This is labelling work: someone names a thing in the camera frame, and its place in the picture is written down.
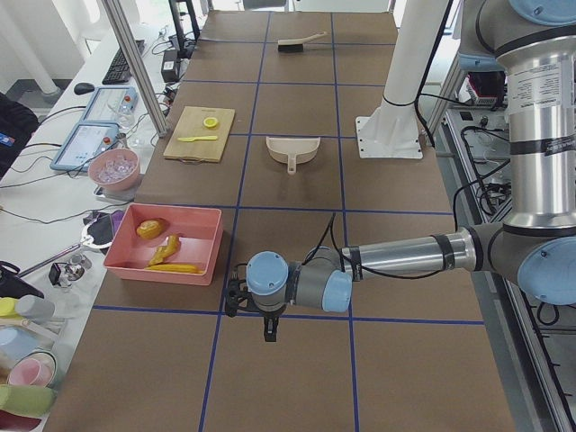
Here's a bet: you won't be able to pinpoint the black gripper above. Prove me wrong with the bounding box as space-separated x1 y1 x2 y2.
224 279 286 342

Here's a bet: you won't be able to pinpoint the yellow toy corn cob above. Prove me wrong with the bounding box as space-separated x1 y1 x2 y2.
145 263 205 275

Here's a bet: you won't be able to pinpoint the tan toy ginger root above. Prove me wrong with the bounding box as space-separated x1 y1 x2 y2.
148 234 181 266

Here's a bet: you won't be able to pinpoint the brown toy potato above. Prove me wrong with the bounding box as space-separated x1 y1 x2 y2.
136 219 167 239

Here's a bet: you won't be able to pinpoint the beige plastic dustpan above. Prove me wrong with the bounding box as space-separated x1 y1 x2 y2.
265 137 320 176

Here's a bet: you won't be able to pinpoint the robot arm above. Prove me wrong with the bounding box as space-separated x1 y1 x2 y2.
205 11 451 265

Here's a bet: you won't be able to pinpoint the pink plastic bin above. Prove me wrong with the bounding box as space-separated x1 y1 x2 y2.
104 203 223 285

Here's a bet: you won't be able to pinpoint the yellow plastic knife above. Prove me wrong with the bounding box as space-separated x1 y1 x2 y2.
177 135 219 143

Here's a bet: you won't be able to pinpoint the bamboo cutting board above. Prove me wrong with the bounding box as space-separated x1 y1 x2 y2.
163 106 235 163

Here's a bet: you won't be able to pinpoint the yellow toy lemon slices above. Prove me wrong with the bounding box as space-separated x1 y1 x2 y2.
202 116 220 129

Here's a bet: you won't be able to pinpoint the pink bowl with ice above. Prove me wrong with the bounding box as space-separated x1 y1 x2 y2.
88 148 140 192

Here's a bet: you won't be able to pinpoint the pink cup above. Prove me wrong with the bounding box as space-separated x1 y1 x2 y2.
7 358 56 387

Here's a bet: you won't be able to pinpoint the green cup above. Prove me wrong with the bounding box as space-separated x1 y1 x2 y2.
1 384 57 418

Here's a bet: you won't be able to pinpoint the blue teach pendant near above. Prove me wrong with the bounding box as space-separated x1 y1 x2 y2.
50 121 120 171

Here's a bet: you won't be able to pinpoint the blue teach pendant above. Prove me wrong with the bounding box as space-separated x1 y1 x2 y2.
50 121 120 171
82 85 138 122

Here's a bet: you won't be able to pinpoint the blue teach pendant far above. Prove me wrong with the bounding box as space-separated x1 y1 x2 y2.
82 85 138 122

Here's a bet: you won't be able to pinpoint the black power adapter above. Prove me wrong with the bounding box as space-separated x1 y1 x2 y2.
160 49 181 83

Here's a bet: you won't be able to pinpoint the black keyboard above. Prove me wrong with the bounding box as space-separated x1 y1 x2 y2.
102 49 131 86

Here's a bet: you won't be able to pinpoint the black computer mouse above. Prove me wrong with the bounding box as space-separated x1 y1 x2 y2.
73 82 95 95

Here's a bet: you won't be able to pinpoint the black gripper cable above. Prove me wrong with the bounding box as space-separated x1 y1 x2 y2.
305 213 446 280

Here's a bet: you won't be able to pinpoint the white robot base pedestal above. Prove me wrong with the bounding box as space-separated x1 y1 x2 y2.
355 0 452 159

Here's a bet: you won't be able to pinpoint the aluminium frame post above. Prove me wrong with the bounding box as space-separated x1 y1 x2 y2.
102 0 168 138

